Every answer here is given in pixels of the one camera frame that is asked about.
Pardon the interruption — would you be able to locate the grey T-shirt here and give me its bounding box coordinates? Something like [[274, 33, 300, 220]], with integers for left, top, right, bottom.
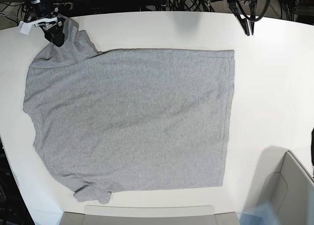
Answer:
[[23, 19, 235, 204]]

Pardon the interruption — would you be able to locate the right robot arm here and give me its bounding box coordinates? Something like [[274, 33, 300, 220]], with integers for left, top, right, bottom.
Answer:
[[19, 0, 65, 47]]

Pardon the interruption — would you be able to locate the black looped hose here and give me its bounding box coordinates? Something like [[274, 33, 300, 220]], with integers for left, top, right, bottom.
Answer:
[[228, 0, 274, 22]]

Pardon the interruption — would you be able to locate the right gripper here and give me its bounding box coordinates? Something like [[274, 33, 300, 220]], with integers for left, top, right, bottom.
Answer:
[[34, 13, 66, 47]]

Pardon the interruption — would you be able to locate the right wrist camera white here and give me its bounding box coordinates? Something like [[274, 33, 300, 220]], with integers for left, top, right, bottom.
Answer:
[[18, 21, 33, 35]]

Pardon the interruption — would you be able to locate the grey chair front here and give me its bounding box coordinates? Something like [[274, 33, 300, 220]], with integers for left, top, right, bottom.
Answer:
[[60, 205, 240, 225]]

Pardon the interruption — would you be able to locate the blue cloth corner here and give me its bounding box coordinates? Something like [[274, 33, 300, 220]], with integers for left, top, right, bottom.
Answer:
[[238, 203, 278, 225]]

